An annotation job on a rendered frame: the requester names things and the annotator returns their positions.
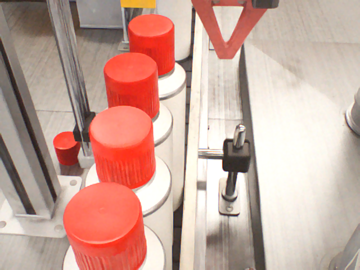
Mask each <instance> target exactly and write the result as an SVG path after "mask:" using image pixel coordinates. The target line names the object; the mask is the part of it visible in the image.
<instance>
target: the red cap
mask: <svg viewBox="0 0 360 270"><path fill-rule="evenodd" d="M53 146H54V149H55V153H56V157H57V158H58V161H59V162H60V163H61V164H63V165H73V164H76V163H77V162H78V158H77V157H78V154H79V150H80V148H81V147H80V142H75V140H74V136H73V132H72V131H64V132H61V133H60V134H58V135H56V136H55V137H54V139H53Z"/></svg>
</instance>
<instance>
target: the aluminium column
mask: <svg viewBox="0 0 360 270"><path fill-rule="evenodd" d="M0 50H1V54H2V56H3V59H4V63H5V65H6V69H7V72H8V74H9V77H10V80H11V83H12V87H13V91H14V93H15V96H16V99H17V102H16V99H15V96H14V93H13V91H12V88H11V85H10V83H9V80H8V77H7V74H6V72H5V69H4V67H3V63H2V60H1V58H0V187H1V189H2V191H3V193H4V195H5V197H6V199H7V201H8V203H9V205H10V207H11V209H12V211H13V213H14V214H15V215H16V217H22V218H38V219H53V216H54V213H55V210H56V207H57V204H58V201H59V198H60V196H61V193H62V188H61V185H60V181H59V178H58V176H57V173H56V170H55V167H54V165H53V162H52V159H51V156H50V152H49V150H48V147H47V144H46V140H45V138H44V135H43V131H42V128H41V125H40V122H39V119H38V116H37V112H36V110H35V107H34V104H33V100H32V97H31V95H30V91H29V88H28V85H27V82H26V79H25V78H24V75H23V71H22V68H21V65H20V62H19V59H18V56H17V53H16V50H15V47H14V43H13V41H12V38H11V34H10V32H9V29H8V26H7V23H6V20H5V17H4V14H3V11H2V7H1V4H0ZM17 103H18V105H19V106H18V105H17ZM19 108H20V110H19ZM20 111H21V113H20ZM23 120H24V121H23ZM26 128H27V130H28V131H27V130H26ZM28 133H29V135H28ZM30 138H31V139H30ZM32 143H33V144H32ZM33 145H34V147H33ZM34 148H35V149H34ZM35 151H36V153H37V155H36V153H35ZM37 156H38V158H37ZM38 159H39V161H40V163H39V161H38ZM40 164H41V166H42V168H43V171H44V174H45V176H46V179H47V182H48V185H49V188H50V190H51V194H52V195H53V198H54V200H55V201H53V198H52V197H51V194H50V191H49V188H48V186H47V183H46V180H45V178H44V175H43V172H42V169H41V166H40Z"/></svg>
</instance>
